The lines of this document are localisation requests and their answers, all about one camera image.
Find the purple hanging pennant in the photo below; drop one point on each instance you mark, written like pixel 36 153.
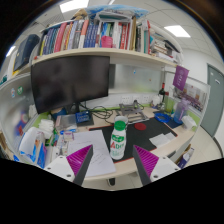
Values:
pixel 181 77

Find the small blue box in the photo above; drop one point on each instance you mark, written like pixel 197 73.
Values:
pixel 83 117

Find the white tissue pile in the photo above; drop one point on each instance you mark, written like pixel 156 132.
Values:
pixel 46 126

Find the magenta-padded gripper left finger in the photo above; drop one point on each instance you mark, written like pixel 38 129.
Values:
pixel 60 165

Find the white drink bottle green cap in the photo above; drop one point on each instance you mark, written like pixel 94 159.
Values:
pixel 118 143

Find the purple translucent water bottle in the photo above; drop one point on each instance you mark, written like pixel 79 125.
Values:
pixel 180 111

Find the clear plastic box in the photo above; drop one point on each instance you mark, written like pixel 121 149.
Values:
pixel 66 122

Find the blue purple carton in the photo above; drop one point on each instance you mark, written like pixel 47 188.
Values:
pixel 185 158

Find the white paper sheet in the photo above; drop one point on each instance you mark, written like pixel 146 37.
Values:
pixel 101 156

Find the black computer monitor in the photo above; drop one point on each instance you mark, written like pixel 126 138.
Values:
pixel 70 80

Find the flat round red coaster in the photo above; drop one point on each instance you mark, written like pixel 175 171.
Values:
pixel 140 126

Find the black desk mat red trim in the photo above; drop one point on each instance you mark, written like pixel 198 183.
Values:
pixel 136 140

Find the blue tissue box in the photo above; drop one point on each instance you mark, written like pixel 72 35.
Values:
pixel 31 146

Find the grey door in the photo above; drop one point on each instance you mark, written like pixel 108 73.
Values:
pixel 213 100

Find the group photo print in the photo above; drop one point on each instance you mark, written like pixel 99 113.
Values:
pixel 194 96

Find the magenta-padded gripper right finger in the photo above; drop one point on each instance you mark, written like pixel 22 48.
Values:
pixel 163 166

